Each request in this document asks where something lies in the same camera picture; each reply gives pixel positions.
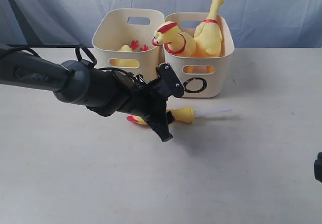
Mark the whole rubber chicken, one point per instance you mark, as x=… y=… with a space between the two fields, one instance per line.
x=174 y=40
x=208 y=35

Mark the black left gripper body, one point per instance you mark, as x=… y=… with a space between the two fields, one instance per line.
x=146 y=101

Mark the cream bin with X mark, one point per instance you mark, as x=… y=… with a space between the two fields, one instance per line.
x=120 y=27

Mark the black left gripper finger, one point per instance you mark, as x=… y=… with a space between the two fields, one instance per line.
x=161 y=128

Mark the white backdrop curtain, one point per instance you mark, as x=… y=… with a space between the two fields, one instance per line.
x=253 y=23

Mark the headless rubber chicken body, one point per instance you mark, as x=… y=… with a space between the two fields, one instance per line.
x=131 y=63

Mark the severed rubber chicken head neck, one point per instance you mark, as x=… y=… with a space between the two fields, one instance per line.
x=189 y=114

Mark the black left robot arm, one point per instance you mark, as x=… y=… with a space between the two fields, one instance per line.
x=101 y=90

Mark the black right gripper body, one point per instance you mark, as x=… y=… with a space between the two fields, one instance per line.
x=318 y=167

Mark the cream bin with O mark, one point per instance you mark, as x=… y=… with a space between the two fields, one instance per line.
x=204 y=77

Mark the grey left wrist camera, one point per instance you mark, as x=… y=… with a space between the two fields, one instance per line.
x=168 y=83

